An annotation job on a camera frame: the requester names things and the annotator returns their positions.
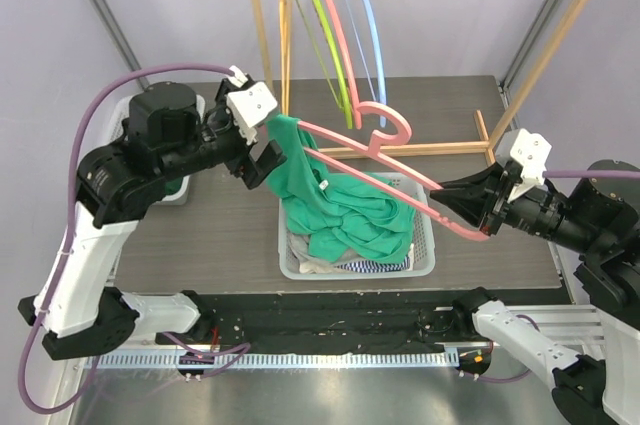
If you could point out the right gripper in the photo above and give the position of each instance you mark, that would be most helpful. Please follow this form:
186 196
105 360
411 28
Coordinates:
496 204

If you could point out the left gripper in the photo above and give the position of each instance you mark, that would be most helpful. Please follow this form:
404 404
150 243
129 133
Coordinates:
245 165

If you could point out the green tank top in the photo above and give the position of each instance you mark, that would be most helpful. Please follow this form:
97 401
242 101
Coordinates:
336 212

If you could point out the pink plastic hanger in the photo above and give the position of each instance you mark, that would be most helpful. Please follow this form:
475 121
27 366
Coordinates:
390 160

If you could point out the yellow plastic hanger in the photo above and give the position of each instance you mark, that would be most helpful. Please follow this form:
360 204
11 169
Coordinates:
285 15

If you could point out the lime green hanger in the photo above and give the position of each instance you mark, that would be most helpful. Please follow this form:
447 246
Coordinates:
337 85

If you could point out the coral pink hanger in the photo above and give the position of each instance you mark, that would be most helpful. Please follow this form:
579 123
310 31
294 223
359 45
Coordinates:
336 25

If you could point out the grey tank top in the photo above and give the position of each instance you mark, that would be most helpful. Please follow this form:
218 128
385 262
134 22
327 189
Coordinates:
299 245

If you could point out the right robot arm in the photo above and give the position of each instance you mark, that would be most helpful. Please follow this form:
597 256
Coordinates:
595 214

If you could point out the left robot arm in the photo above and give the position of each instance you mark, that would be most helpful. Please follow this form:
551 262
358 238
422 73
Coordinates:
165 138

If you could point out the white centre laundry basket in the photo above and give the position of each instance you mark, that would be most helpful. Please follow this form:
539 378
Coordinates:
423 264

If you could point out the white laundry basket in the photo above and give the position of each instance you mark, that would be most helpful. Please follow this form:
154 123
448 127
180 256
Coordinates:
115 130
423 264

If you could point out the green cloth in basket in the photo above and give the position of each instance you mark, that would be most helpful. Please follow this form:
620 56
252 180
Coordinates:
175 188

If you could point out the white left laundry basket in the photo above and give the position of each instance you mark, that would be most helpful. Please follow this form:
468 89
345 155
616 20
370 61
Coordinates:
115 130

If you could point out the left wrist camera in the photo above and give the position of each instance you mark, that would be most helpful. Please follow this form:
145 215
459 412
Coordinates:
251 104

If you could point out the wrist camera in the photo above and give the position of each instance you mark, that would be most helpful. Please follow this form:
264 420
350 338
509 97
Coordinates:
530 152
251 104

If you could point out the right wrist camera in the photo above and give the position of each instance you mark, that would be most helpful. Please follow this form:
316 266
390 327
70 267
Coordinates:
530 152

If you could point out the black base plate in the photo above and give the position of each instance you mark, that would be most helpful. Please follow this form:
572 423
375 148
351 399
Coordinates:
339 323

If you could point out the slotted cable duct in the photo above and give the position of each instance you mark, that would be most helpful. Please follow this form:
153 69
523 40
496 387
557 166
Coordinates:
175 359

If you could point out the grey right frame post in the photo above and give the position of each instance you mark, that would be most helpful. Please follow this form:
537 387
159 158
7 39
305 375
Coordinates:
540 30

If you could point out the grey corner frame post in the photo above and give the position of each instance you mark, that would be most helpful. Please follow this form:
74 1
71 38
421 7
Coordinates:
116 34

